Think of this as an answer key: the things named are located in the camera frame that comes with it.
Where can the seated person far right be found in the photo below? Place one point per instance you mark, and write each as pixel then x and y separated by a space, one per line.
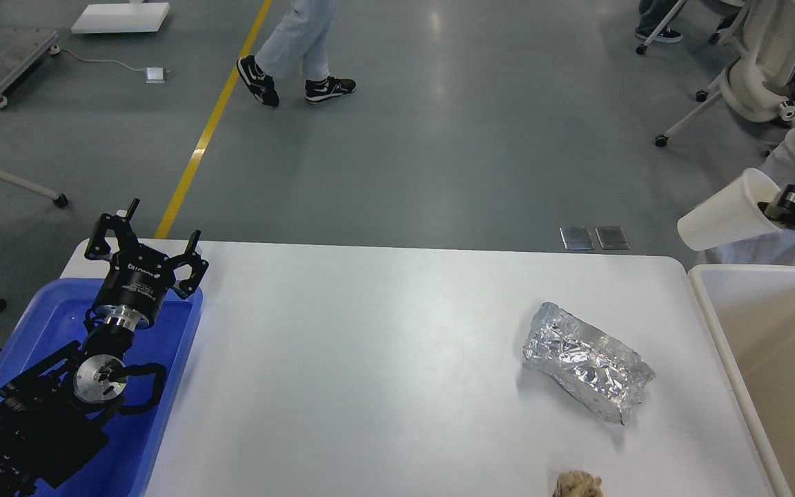
pixel 651 14

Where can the right metal floor plate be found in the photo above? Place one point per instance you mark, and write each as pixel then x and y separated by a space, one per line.
pixel 612 238

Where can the white floor power adapter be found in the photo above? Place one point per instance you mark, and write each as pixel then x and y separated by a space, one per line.
pixel 155 74

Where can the crumpled brown paper ball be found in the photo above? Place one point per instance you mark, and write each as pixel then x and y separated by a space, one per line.
pixel 577 483

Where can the crumpled aluminium foil pack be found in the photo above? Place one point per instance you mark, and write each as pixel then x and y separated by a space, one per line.
pixel 598 370

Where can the beige plastic bin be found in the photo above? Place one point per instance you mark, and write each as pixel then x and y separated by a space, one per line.
pixel 750 310

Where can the metal floor plate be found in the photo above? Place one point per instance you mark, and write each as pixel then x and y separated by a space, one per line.
pixel 576 238
pixel 612 238

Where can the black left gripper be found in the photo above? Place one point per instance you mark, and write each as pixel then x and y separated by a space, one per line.
pixel 138 279

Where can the person in grey trousers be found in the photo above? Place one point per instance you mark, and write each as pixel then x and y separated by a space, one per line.
pixel 300 37

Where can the white office chair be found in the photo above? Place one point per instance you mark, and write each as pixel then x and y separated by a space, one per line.
pixel 755 85

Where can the white paper cup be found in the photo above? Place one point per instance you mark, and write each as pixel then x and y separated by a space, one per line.
pixel 732 214

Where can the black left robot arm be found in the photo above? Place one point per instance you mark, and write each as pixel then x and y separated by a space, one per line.
pixel 52 415

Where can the white foam board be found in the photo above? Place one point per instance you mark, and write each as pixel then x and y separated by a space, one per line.
pixel 112 18

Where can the left metal floor plate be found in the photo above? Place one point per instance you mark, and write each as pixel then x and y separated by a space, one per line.
pixel 576 238

